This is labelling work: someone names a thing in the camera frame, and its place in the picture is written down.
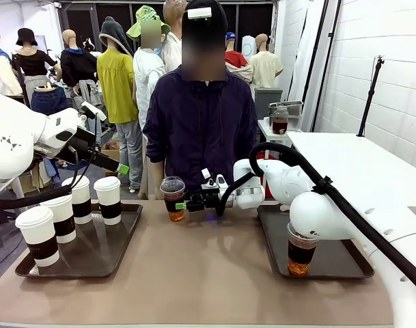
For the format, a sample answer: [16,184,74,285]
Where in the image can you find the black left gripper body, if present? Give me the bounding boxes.
[56,128,101,165]

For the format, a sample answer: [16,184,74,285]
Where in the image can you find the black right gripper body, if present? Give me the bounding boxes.
[186,187,226,213]

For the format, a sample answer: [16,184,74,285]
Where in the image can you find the clear plastic iced tea cup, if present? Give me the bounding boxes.
[159,176,187,223]

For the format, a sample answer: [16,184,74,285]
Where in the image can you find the white paper cup black sleeve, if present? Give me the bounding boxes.
[61,175,92,226]
[40,193,77,244]
[93,176,122,226]
[15,206,61,268]

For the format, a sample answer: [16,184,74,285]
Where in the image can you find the clear iced tea cup dark sleeve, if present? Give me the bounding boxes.
[286,221,320,276]

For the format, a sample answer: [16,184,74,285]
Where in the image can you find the person's right forearm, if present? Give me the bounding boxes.
[152,160,168,201]

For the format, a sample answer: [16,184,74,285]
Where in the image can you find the cardboard box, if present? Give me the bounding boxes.
[100,139,122,177]

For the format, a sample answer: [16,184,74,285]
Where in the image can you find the white device on black stand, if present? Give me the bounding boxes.
[80,101,108,144]

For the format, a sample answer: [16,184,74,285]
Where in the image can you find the denim skirt torso form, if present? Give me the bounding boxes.
[30,85,70,115]

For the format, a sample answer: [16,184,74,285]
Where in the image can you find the mannequin yellow shirt grey hood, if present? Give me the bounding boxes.
[96,16,143,193]

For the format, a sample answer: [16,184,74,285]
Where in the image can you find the person in navy jacket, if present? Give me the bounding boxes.
[142,0,259,202]

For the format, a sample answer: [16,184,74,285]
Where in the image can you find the mannequin in black hoodie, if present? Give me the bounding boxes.
[59,29,100,98]

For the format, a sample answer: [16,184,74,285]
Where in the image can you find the mannequin white shirt green hat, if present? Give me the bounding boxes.
[126,5,172,201]

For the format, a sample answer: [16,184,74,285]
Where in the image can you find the mannequin black hat black top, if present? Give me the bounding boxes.
[11,28,60,103]

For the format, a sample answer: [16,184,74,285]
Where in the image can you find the glass jar of tea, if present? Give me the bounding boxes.
[271,106,290,135]

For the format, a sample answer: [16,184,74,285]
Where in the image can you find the grey stool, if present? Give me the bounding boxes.
[0,201,29,250]

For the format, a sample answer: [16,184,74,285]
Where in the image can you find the grey cabinet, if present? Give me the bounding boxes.
[254,87,284,120]

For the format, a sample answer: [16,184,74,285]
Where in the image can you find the metal container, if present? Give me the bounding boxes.
[268,100,303,119]

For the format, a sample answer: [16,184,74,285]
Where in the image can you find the tall mannequin in white shirt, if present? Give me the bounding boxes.
[162,0,188,73]

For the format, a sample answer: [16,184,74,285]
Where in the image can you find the mannequin red shirt blue cap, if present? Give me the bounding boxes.
[224,31,253,83]

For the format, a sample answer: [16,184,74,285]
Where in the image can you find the mannequin in cream shirt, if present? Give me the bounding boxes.
[248,33,285,89]

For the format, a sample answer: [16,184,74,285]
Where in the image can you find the white side table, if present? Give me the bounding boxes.
[286,131,416,240]

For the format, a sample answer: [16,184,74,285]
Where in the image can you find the black tripod stand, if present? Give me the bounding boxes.
[357,55,386,137]

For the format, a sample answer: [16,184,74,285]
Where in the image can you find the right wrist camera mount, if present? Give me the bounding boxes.
[199,167,230,191]

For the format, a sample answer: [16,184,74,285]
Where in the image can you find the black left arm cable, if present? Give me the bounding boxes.
[0,146,96,210]

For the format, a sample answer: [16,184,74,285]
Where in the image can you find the brown plastic tray with handle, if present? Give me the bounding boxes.
[257,204,375,279]
[15,200,143,279]

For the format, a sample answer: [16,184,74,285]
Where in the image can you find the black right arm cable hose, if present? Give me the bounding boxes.
[216,142,416,299]

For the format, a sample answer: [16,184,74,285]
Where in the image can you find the white head-mounted camera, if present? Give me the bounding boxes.
[186,8,213,20]

